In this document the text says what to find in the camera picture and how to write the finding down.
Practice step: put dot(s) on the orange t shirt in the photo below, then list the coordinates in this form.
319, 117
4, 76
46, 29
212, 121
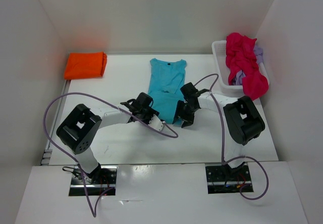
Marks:
85, 65

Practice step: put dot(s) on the cyan t shirt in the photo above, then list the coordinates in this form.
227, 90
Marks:
165, 82

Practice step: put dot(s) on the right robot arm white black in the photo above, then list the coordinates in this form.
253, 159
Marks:
239, 118

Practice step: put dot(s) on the white plastic basket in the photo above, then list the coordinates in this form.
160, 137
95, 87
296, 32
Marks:
219, 54

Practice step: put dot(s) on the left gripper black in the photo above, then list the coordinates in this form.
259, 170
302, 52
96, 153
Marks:
152, 111

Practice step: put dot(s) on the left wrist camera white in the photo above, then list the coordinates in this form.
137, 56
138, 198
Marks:
156, 123

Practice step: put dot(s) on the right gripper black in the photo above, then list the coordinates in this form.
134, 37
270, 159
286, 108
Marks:
179, 105

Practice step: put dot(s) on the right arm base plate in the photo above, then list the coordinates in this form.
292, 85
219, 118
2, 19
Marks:
223, 179

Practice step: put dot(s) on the magenta t shirt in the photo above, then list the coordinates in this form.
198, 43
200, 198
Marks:
240, 57

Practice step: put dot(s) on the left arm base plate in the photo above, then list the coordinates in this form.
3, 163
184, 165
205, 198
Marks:
103, 182

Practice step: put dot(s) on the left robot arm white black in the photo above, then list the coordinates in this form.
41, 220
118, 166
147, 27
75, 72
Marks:
79, 128

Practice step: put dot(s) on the lavender t shirt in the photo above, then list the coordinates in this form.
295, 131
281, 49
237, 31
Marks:
258, 51

